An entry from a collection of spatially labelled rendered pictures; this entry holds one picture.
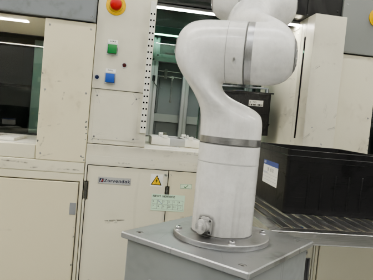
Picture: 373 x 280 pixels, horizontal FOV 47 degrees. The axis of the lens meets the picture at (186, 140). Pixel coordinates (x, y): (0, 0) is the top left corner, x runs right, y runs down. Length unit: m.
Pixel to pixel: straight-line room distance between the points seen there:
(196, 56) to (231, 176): 0.23
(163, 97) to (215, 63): 1.63
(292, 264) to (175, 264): 0.23
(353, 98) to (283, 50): 0.96
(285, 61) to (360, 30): 0.98
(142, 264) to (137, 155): 0.74
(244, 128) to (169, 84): 1.66
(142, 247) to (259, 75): 0.39
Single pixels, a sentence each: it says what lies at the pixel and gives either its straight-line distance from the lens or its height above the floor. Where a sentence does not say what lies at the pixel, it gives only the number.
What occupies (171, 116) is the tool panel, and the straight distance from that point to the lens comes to 2.41.
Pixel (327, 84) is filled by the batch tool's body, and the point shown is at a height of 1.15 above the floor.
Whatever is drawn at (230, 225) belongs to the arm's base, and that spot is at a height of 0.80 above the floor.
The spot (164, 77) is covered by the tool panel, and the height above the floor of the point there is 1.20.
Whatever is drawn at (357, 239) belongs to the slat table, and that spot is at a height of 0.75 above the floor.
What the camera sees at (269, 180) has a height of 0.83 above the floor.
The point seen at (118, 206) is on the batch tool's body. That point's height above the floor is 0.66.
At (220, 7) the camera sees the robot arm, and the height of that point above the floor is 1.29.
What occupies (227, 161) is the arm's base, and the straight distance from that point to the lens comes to 0.79.
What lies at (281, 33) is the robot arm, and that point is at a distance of 0.81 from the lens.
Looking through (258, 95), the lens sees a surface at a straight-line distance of 1.78.
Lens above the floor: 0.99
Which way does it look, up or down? 3 degrees down
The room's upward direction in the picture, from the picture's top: 5 degrees clockwise
